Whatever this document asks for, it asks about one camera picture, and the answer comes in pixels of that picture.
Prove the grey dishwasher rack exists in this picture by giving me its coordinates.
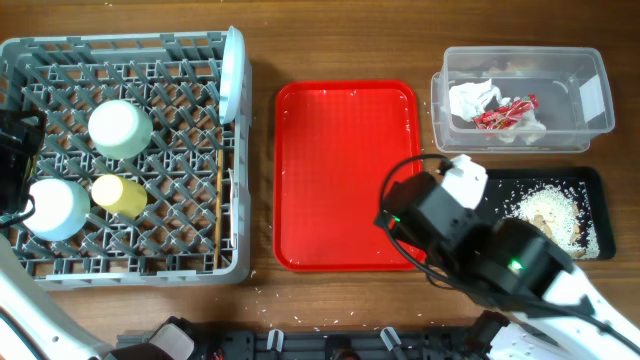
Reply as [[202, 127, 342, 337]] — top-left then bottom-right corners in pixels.
[[1, 30, 252, 291]]

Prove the red plastic tray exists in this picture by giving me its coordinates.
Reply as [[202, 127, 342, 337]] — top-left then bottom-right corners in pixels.
[[272, 80, 421, 272]]

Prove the light blue food bowl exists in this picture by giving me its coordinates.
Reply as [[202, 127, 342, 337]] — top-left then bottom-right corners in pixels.
[[88, 100, 153, 160]]

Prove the yellow cup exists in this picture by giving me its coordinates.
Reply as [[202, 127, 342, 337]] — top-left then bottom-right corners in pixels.
[[91, 174, 147, 218]]

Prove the large white plate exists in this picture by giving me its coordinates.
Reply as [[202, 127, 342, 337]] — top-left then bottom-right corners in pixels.
[[219, 26, 246, 125]]

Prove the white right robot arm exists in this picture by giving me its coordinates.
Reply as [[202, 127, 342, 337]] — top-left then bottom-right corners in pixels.
[[417, 206, 639, 359]]

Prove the clear plastic bin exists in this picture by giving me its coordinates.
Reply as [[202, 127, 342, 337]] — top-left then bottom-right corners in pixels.
[[431, 46, 615, 153]]

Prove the black plastic tray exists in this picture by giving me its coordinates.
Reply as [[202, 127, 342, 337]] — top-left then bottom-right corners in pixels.
[[477, 167, 616, 260]]

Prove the wooden chopstick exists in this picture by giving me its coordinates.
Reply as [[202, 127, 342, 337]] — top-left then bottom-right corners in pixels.
[[213, 150, 224, 270]]

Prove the white napkin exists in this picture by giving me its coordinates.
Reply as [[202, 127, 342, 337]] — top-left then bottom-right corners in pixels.
[[449, 79, 547, 145]]

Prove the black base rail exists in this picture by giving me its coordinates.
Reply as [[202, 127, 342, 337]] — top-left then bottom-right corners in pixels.
[[114, 325, 501, 360]]

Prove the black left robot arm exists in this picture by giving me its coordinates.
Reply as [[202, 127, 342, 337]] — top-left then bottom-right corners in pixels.
[[1, 110, 197, 360]]

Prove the white plastic fork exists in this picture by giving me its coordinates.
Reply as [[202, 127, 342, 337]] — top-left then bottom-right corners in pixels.
[[228, 169, 236, 223]]

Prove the spilled rice food waste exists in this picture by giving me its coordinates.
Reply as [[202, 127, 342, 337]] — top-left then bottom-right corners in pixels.
[[501, 180, 600, 260]]

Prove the red ketchup sachet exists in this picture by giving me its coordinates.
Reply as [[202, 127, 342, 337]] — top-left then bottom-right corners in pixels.
[[473, 94, 539, 130]]

